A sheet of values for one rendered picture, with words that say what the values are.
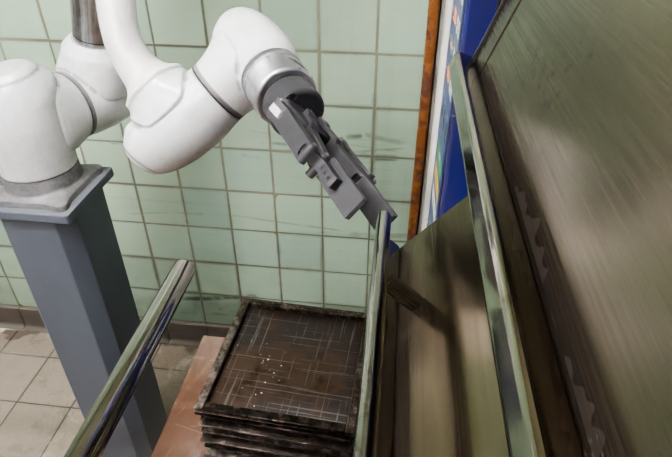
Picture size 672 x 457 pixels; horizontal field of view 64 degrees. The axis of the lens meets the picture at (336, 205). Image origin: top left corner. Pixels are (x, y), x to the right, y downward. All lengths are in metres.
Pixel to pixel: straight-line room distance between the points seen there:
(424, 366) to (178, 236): 1.53
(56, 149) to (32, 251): 0.25
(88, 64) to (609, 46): 1.11
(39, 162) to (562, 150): 1.08
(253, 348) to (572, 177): 0.91
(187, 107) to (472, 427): 0.57
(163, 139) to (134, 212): 1.14
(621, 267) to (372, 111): 1.35
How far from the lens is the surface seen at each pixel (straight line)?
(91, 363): 1.57
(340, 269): 1.86
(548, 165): 0.30
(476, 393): 0.42
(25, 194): 1.29
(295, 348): 1.11
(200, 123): 0.80
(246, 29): 0.80
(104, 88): 1.29
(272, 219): 1.78
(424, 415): 0.45
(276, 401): 1.03
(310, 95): 0.70
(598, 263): 0.23
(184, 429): 1.31
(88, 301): 1.41
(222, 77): 0.79
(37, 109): 1.21
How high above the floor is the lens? 1.63
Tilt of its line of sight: 34 degrees down
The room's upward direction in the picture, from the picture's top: straight up
